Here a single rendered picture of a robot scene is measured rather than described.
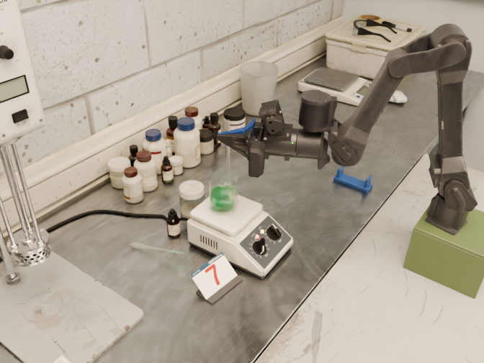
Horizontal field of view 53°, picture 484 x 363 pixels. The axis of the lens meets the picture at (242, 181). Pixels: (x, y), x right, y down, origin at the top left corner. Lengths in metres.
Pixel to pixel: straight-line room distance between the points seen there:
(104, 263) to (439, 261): 0.69
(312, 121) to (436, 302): 0.44
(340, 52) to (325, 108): 1.14
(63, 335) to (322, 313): 0.48
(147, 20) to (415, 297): 0.94
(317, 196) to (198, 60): 0.59
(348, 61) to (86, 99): 1.11
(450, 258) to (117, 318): 0.65
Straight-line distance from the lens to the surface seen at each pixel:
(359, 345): 0.94
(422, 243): 1.05
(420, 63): 0.87
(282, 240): 1.06
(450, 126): 0.94
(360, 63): 2.01
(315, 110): 0.90
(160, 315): 0.97
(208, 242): 1.05
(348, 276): 1.06
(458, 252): 1.04
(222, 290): 0.99
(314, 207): 1.23
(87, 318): 0.97
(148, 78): 1.41
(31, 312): 1.02
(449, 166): 0.98
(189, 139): 1.31
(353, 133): 0.92
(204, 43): 1.57
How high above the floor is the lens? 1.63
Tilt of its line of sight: 34 degrees down
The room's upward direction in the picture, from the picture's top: 1 degrees clockwise
